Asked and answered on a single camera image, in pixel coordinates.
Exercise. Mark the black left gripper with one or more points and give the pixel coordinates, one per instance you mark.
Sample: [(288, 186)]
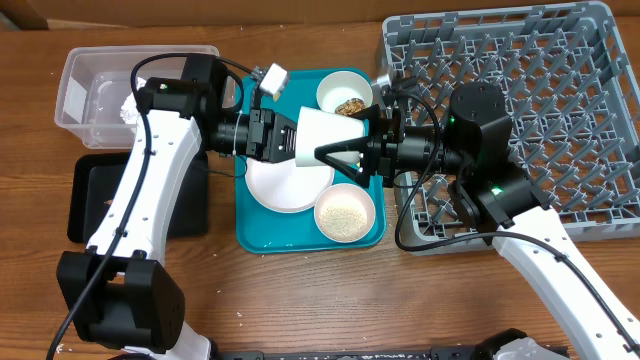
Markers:
[(267, 135)]

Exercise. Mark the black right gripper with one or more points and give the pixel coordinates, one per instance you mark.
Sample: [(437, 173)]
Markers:
[(381, 144)]

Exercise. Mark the white plastic cup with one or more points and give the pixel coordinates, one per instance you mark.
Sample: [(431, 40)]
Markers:
[(316, 128)]

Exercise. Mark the brown food lump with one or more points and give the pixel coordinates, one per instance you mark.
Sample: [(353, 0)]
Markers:
[(350, 107)]

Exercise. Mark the white bowl with food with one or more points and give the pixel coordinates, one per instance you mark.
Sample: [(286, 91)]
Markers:
[(339, 87)]

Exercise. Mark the white napkin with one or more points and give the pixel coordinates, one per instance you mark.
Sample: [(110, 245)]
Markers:
[(128, 111)]

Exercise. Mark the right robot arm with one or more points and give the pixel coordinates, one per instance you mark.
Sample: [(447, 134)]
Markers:
[(497, 200)]

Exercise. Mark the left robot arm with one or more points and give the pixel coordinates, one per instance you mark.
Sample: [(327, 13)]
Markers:
[(117, 290)]

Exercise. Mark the grey dishwasher rack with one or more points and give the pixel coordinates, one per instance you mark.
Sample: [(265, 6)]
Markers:
[(569, 88)]

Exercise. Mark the large white plate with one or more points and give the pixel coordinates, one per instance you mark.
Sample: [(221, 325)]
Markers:
[(285, 188)]

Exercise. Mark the clear plastic bin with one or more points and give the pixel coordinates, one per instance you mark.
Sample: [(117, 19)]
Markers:
[(95, 83)]

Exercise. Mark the black plastic tray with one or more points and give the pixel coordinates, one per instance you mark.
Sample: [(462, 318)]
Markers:
[(96, 178)]

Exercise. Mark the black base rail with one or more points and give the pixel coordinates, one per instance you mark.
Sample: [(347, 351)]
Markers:
[(508, 344)]

